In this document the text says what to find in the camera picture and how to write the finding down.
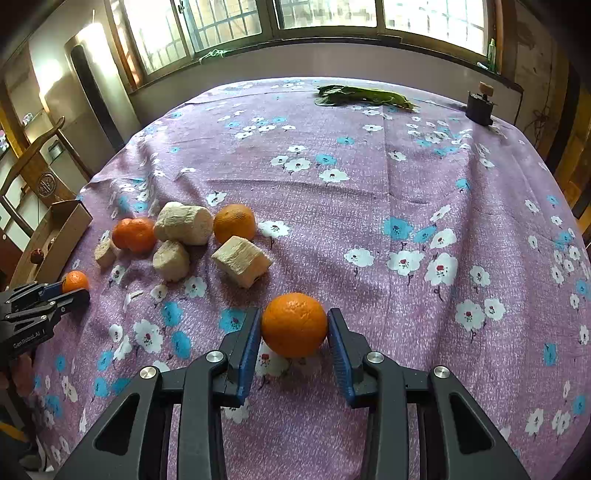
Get dark jar with cork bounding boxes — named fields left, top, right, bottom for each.
left=464, top=82, right=496, bottom=126

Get small orange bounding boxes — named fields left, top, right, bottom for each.
left=61, top=270, right=90, bottom=294

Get large orange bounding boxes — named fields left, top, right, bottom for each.
left=261, top=292, right=329, bottom=359

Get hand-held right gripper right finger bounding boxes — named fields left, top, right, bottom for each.
left=327, top=308, right=532, bottom=480

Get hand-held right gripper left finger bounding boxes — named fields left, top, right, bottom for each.
left=54, top=307, right=264, bottom=480

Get window with metal bars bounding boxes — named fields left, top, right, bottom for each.
left=104, top=0, right=504, bottom=90

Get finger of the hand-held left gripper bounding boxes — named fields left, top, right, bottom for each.
left=0, top=281, right=65, bottom=306
left=0, top=289, right=91, bottom=325

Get person's left hand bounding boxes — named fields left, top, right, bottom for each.
left=0, top=353, right=36, bottom=398

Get purple floral tablecloth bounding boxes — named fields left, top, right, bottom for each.
left=28, top=78, right=591, bottom=480

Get cardboard box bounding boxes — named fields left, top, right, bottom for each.
left=9, top=199, right=93, bottom=289

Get wooden chair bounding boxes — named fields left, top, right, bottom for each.
left=0, top=116, right=93, bottom=232

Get green leaves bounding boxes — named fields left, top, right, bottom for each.
left=315, top=85, right=419, bottom=112

